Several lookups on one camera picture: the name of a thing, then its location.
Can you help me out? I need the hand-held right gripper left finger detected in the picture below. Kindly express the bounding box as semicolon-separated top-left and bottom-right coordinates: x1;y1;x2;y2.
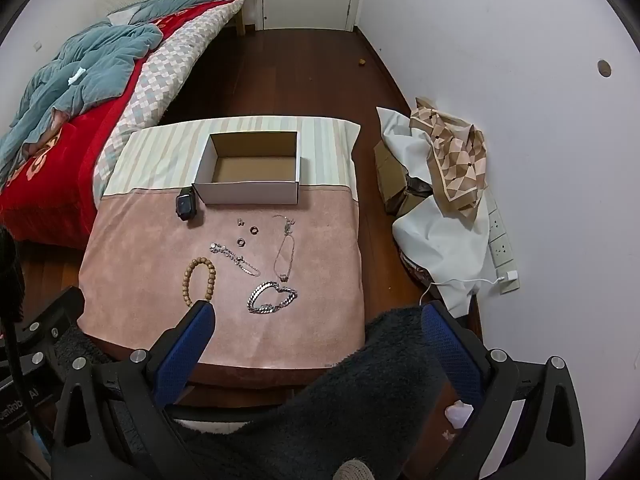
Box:
50;300;218;480

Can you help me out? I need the black smart watch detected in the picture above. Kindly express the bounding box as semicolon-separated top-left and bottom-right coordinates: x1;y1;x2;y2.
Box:
175;186;199;221

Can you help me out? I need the white cardboard box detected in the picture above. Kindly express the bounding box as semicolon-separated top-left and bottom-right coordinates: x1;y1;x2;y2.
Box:
192;131;302;206

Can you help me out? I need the beige diamond pattern scarf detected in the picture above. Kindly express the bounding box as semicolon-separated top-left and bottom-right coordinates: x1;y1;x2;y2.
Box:
409;97;488;218

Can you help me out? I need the pink striped table cloth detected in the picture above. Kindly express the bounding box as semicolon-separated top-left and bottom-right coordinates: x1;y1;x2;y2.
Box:
79;115;365;391

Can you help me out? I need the teal quilted blanket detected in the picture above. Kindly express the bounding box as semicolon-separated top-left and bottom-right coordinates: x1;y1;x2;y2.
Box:
0;0;246;171

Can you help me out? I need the white charging cable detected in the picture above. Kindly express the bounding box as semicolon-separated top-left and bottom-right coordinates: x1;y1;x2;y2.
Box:
420;276;506;306

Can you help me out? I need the white power strip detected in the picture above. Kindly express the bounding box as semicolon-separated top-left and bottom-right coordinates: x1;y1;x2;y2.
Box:
482;192;521;295

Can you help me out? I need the thin silver bracelet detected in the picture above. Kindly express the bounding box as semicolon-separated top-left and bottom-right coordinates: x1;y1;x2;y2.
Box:
209;241;261;277

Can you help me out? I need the person's dark fleece clothing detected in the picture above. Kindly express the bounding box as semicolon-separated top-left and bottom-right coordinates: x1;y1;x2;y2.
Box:
50;305;481;480

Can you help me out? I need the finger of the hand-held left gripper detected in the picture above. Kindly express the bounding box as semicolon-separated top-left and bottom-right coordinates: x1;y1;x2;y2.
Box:
15;286;86;378

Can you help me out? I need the thin pendant necklace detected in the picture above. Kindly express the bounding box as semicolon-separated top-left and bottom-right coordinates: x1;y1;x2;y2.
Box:
272;214;297;282

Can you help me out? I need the white crumpled tissue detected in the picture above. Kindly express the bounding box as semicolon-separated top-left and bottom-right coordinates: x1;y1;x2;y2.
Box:
445;402;473;428

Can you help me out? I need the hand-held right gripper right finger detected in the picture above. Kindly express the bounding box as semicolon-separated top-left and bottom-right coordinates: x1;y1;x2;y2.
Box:
421;301;587;480

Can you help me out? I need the wooden beaded bracelet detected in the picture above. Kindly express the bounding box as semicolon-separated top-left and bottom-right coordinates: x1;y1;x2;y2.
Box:
181;256;217;308

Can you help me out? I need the chunky silver chain bracelet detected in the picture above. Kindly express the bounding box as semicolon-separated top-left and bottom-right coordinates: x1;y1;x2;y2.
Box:
246;281;301;315

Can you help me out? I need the wooden bed frame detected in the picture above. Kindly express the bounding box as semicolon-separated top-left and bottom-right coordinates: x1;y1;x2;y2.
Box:
234;0;261;36

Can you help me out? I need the brown cardboard box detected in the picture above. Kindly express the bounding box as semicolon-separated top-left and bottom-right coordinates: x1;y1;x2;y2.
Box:
374;140;433;216

